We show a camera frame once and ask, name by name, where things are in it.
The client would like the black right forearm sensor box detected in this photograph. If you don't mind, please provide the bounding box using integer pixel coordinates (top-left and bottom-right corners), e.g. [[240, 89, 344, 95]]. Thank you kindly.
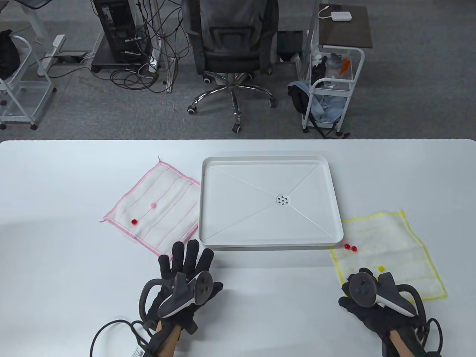
[[409, 335, 443, 357]]

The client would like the black office chair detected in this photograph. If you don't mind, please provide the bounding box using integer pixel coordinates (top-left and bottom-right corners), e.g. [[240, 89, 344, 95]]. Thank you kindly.
[[181, 0, 279, 134]]

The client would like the black floor socket box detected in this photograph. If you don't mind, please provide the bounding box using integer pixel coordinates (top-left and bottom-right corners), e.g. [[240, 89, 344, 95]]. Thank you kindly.
[[56, 52, 89, 64]]

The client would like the black bag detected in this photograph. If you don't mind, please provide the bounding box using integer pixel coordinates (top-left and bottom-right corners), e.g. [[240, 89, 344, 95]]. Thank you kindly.
[[0, 30, 21, 80]]

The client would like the white frame post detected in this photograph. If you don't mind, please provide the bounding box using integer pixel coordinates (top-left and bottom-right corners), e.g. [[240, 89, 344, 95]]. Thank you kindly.
[[305, 0, 321, 84]]

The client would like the grey white hand controller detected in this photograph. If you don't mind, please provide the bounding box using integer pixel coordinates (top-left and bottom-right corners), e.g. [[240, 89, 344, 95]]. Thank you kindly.
[[138, 271, 214, 324], [348, 271, 426, 331]]

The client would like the white wire cart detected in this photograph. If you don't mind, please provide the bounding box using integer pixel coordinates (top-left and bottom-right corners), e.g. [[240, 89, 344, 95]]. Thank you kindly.
[[0, 34, 58, 131]]

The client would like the black bin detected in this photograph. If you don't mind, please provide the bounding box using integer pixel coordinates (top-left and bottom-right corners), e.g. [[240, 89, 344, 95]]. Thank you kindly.
[[277, 30, 305, 63]]

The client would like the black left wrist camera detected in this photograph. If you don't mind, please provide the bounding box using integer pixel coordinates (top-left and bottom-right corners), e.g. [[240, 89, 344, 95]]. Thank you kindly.
[[178, 316, 198, 336]]

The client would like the white plastic tray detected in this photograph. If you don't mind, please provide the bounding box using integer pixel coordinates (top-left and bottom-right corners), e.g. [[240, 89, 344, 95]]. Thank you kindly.
[[198, 156, 344, 250]]

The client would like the black computer tower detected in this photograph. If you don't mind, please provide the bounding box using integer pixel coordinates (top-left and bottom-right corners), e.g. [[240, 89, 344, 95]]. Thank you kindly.
[[92, 0, 144, 64]]

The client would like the black left glove cable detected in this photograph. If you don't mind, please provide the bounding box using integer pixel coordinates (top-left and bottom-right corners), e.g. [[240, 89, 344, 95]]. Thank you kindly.
[[90, 319, 150, 357]]

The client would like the black glove cable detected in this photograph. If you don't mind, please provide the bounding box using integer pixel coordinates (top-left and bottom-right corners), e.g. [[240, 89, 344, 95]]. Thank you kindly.
[[418, 317, 444, 352], [90, 319, 150, 357]]

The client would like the blue grey cloth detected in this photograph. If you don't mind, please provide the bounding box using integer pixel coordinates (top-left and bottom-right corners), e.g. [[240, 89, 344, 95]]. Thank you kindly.
[[292, 80, 344, 123]]

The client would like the white rolling cart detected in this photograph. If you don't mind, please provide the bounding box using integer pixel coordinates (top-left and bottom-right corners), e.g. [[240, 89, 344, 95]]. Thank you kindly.
[[302, 46, 366, 134]]

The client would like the black pouch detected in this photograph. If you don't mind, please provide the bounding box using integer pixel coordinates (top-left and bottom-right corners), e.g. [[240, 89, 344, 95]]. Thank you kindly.
[[312, 56, 328, 85]]

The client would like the white desk leg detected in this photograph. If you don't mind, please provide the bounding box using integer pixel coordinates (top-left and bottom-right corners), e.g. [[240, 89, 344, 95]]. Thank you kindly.
[[20, 0, 67, 77]]

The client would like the brown side table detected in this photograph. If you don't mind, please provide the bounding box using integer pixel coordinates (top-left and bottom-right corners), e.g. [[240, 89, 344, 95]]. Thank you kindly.
[[319, 4, 373, 49]]

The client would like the person's right forearm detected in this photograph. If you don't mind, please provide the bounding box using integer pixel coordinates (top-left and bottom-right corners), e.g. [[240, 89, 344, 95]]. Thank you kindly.
[[387, 329, 414, 357]]

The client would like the black backpack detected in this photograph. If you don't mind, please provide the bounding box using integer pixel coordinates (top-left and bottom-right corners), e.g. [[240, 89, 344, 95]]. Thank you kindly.
[[287, 84, 350, 139]]

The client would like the yellow-edged white dish cloth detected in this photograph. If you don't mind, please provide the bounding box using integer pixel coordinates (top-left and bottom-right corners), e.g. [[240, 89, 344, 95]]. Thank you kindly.
[[329, 211, 448, 300]]

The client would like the black computer stand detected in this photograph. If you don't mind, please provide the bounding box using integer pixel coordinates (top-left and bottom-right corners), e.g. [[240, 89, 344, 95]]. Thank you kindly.
[[91, 52, 153, 73]]

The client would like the white desk leg frame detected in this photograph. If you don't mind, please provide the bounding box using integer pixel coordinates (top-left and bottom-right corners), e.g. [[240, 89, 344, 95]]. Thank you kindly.
[[151, 0, 175, 93]]

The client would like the person's right hand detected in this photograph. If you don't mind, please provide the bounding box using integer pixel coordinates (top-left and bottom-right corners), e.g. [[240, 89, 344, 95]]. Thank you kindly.
[[338, 268, 428, 341]]

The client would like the tangle of black cables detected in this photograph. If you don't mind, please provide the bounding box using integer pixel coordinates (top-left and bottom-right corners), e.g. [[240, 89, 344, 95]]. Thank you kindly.
[[87, 0, 194, 93]]

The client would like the black right glove cable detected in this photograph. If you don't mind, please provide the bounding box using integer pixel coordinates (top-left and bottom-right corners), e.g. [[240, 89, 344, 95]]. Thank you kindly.
[[418, 317, 444, 352]]

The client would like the clear water bottle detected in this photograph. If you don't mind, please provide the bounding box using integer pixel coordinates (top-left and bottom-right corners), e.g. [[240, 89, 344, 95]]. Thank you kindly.
[[325, 53, 343, 89]]

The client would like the grey white left hand controller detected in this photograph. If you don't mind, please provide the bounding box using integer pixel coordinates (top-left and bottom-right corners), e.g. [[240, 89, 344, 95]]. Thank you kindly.
[[138, 271, 214, 324]]

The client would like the grey white right hand controller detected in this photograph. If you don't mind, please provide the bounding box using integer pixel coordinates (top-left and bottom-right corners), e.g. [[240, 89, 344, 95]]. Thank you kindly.
[[348, 271, 426, 331]]

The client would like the pink-edged white dish cloth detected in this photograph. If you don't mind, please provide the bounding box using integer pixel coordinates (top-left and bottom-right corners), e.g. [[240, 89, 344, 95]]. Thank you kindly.
[[100, 156, 201, 263]]

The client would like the person's left hand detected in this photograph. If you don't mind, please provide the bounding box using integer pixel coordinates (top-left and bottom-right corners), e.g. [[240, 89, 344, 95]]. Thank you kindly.
[[148, 240, 223, 335]]

